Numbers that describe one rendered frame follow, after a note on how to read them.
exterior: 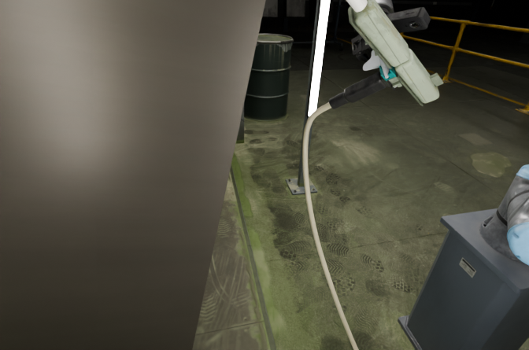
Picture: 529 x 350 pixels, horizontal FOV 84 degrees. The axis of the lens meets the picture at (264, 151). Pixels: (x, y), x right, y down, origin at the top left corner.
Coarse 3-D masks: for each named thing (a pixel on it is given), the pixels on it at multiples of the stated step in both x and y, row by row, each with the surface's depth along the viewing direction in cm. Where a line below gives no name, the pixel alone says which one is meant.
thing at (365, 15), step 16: (352, 0) 49; (368, 0) 51; (352, 16) 53; (368, 16) 50; (384, 16) 53; (368, 32) 53; (384, 32) 53; (384, 48) 56; (400, 48) 56; (400, 64) 60; (416, 64) 60; (368, 80) 67; (384, 80) 64; (400, 80) 63; (416, 80) 62; (432, 80) 65; (336, 96) 73; (352, 96) 69; (416, 96) 68; (432, 96) 66
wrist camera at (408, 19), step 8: (416, 8) 63; (424, 8) 62; (392, 16) 68; (400, 16) 66; (408, 16) 64; (416, 16) 63; (424, 16) 63; (400, 24) 67; (408, 24) 66; (416, 24) 64; (424, 24) 64; (400, 32) 70
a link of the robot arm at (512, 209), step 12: (516, 204) 82; (528, 204) 75; (516, 216) 77; (528, 216) 74; (516, 228) 74; (528, 228) 71; (516, 240) 74; (528, 240) 72; (516, 252) 75; (528, 252) 73; (528, 264) 75
